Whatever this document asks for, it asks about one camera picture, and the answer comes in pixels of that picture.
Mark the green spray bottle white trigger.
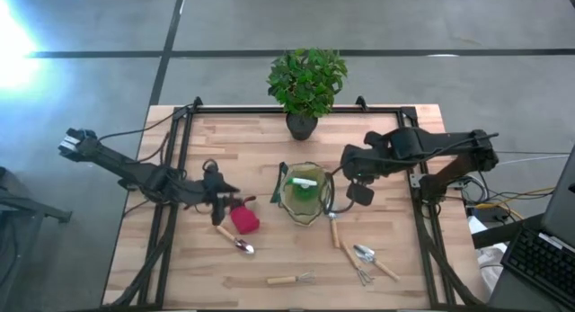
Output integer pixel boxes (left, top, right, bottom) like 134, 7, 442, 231
287, 175, 325, 206

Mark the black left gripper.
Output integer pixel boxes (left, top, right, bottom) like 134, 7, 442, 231
200, 158, 242, 227

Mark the grey laptop with black keyboard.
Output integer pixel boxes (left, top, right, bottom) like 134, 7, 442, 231
487, 145, 575, 311

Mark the narrow trowel with wooden handle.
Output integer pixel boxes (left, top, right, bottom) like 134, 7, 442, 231
327, 211, 341, 249

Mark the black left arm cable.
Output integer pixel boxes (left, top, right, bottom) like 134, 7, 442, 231
96, 103, 199, 142

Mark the white cable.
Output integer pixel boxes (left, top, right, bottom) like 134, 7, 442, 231
496, 153, 571, 167

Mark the red and black gardening glove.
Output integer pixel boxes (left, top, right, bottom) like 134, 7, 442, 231
228, 195, 261, 236

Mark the beige green-trimmed gardening bag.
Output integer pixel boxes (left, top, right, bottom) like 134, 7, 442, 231
269, 161, 336, 227

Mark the hand rake with wooden handle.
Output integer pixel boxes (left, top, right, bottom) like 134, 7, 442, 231
266, 271, 317, 286

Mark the metal trowel with wooden handle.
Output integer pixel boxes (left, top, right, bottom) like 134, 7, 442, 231
215, 225, 256, 255
352, 244, 402, 282

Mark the black aluminium table frame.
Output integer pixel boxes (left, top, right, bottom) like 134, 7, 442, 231
107, 95, 486, 311

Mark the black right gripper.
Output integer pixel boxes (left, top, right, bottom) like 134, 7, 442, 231
341, 143, 392, 208

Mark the green plant in black pot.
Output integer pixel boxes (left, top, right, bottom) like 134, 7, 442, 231
267, 48, 349, 141

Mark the black metal stand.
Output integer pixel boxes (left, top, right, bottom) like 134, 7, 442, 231
0, 165, 73, 304

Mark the hand cultivator with wooden handle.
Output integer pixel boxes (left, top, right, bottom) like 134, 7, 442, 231
340, 240, 376, 287

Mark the yellow cable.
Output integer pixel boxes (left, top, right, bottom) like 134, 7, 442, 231
473, 185, 556, 212

